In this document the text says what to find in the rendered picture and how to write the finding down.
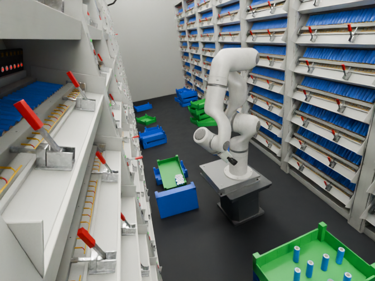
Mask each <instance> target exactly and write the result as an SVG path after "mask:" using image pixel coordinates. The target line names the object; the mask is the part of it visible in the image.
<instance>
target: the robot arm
mask: <svg viewBox="0 0 375 281"><path fill-rule="evenodd" d="M258 62H259V53H258V51H257V50H256V49H253V48H227V49H222V50H220V51H219V52H218V53H217V55H216V56H215V57H214V58H213V60H212V62H211V66H210V73H209V79H208V86H207V90H206V98H205V105H204V111H205V113H206V114H207V115H208V116H210V117H212V118H213V119H214V120H215V121H216V123H217V125H218V135H216V134H214V133H212V132H211V131H210V130H208V129H207V128H206V127H201V128H198V129H197V130H196V131H195V133H194V141H195V142H196V143H197V144H199V145H200V146H202V147H203V148H204V149H206V150H207V151H208V152H210V153H211V154H217V155H218V156H219V157H220V158H221V159H222V160H224V161H225V162H226V163H228V161H229V165H228V166H226V167H225V169H224V174H225V175H226V176H227V177H228V178H230V179H232V180H236V181H242V180H246V179H249V178H250V177H251V176H252V169H251V168H250V167H249V166H248V145H249V140H250V139H251V138H252V137H253V136H254V135H255V134H256V133H257V132H258V131H259V129H260V127H261V123H260V121H259V119H258V118H257V117H256V116H254V115H250V114H243V113H237V109H238V108H240V107H241V106H242V105H243V104H244V103H245V102H246V98H247V83H246V81H245V79H244V78H243V77H242V76H240V75H239V74H238V73H237V71H244V70H250V69H252V68H254V67H255V66H256V65H257V64H258ZM227 83H228V90H229V102H228V107H227V109H226V111H225V113H224V112H223V104H224V98H225V92H226V88H227ZM231 132H237V133H241V134H242V135H239V136H236V137H233V138H230V137H231ZM228 147H229V152H228V151H227V149H228Z"/></svg>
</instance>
